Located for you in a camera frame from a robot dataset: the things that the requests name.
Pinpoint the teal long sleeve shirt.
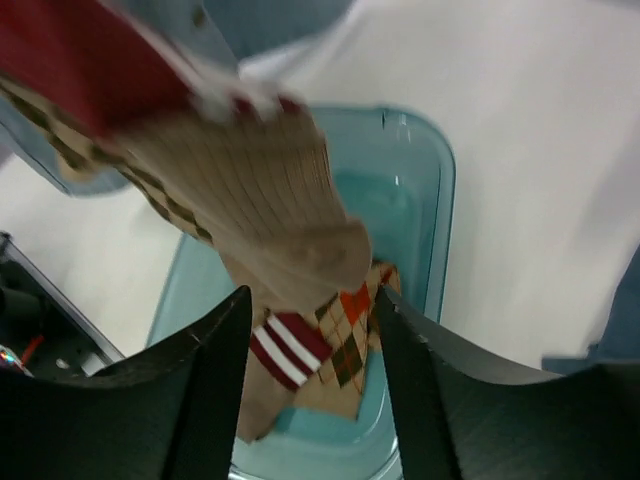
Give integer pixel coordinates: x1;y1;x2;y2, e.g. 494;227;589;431
541;250;640;375

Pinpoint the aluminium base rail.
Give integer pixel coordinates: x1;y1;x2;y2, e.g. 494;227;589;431
1;232;124;381

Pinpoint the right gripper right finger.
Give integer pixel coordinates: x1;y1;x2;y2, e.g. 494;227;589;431
375;288;639;479

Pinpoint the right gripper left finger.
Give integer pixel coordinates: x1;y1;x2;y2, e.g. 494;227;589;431
1;287;251;479

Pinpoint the blue denim garment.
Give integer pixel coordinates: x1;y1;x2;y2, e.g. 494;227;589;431
0;0;241;199

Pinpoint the brown argyle sock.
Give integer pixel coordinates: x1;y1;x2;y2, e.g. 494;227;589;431
1;76;213;245

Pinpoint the orange argyle sock in basin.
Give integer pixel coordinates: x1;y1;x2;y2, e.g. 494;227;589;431
293;260;401;420

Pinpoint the teal plastic basin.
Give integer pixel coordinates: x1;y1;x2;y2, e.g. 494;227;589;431
148;106;455;479

